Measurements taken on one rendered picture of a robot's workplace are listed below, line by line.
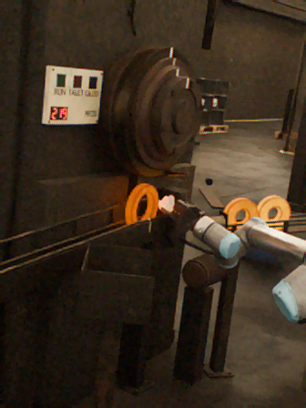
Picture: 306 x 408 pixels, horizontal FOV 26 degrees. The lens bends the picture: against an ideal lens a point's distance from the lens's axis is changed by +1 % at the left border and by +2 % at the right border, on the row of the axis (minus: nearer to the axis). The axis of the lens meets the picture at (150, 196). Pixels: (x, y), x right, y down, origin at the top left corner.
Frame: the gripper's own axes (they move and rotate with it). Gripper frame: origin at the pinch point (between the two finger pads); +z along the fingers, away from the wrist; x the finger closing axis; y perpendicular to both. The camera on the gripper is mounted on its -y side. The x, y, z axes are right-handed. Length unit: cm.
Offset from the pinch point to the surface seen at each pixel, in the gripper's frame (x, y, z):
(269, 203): -42, 11, -27
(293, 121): -838, -105, 256
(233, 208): -28.0, 5.4, -19.1
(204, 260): -13.7, -15.6, -23.1
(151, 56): 24, 55, 13
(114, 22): 27, 59, 30
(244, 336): -76, -67, -36
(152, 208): 6.5, -0.1, -1.9
